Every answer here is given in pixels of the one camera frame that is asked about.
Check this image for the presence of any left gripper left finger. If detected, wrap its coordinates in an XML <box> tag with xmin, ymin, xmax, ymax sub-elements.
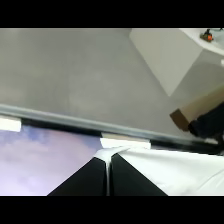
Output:
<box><xmin>48</xmin><ymin>157</ymin><xmax>108</xmax><ymax>197</ymax></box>

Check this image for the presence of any white long-sleeved shirt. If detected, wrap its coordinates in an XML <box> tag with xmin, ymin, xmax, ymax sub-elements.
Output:
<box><xmin>93</xmin><ymin>145</ymin><xmax>224</xmax><ymax>197</ymax></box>

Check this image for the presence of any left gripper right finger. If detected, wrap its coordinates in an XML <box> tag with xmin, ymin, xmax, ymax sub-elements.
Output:
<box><xmin>110</xmin><ymin>153</ymin><xmax>168</xmax><ymax>197</ymax></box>

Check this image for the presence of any cardboard box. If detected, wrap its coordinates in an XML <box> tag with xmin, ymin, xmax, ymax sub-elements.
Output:
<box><xmin>169</xmin><ymin>87</ymin><xmax>224</xmax><ymax>132</ymax></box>

